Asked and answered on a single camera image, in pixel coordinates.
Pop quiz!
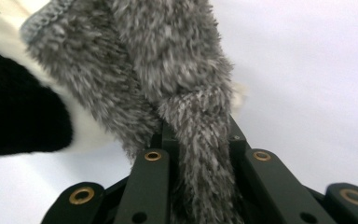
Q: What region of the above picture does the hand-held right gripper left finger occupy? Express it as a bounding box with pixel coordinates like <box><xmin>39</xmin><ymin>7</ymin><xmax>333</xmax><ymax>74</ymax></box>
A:
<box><xmin>150</xmin><ymin>119</ymin><xmax>182</xmax><ymax>189</ymax></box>

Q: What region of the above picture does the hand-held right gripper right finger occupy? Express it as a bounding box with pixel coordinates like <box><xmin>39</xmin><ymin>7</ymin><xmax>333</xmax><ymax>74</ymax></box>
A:
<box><xmin>227</xmin><ymin>115</ymin><xmax>252</xmax><ymax>189</ymax></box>

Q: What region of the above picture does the grey fuzzy cloth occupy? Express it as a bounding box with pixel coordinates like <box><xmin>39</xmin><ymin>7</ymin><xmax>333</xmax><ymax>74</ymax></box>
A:
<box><xmin>20</xmin><ymin>0</ymin><xmax>250</xmax><ymax>224</ymax></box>

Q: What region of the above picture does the black and white fuzzy sock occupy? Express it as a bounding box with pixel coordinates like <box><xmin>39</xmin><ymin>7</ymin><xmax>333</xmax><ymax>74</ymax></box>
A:
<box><xmin>0</xmin><ymin>0</ymin><xmax>250</xmax><ymax>159</ymax></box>

